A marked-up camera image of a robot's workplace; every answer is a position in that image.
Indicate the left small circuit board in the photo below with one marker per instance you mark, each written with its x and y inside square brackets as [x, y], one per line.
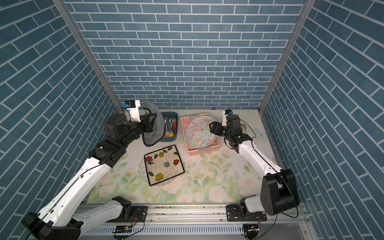
[123, 230]

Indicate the round colourful doodle plate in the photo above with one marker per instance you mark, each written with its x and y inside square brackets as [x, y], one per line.
[198, 134]

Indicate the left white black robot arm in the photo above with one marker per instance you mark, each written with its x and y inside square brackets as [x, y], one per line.
[58, 220]

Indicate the teal stationery bin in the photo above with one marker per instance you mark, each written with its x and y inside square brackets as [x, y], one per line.
[171, 126]

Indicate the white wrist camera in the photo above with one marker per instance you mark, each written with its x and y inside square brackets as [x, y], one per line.
[226, 116]
[131, 110]

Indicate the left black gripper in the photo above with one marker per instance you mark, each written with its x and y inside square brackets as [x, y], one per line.
[147, 124]

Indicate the pink plastic basket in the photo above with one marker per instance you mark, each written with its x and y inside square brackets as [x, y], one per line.
[184, 123]

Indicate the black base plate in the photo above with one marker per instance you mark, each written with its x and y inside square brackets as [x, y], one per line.
[139, 213]
[239, 212]

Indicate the aluminium mounting rail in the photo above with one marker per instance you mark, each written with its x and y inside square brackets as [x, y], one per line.
[210, 214]

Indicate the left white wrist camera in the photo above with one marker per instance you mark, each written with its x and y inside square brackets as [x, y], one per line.
[131, 110]

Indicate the right small circuit board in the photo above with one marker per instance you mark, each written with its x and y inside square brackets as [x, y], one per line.
[251, 232]

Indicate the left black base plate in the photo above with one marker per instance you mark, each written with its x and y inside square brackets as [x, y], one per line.
[139, 213]

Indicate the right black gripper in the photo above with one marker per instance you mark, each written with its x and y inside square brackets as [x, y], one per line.
[216, 127]

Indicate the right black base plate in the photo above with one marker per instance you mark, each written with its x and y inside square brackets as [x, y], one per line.
[239, 212]

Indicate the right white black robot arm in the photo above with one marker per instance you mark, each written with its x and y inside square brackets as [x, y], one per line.
[278, 189]

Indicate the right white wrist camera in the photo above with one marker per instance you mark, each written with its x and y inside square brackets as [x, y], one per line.
[226, 116]

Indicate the square flower pattern plate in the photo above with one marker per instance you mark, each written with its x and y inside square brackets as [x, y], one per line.
[163, 165]

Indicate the small circuit board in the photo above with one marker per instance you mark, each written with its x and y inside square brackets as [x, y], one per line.
[123, 230]
[251, 232]

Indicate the grey green cleaning cloth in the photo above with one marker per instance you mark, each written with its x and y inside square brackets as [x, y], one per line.
[150, 139]

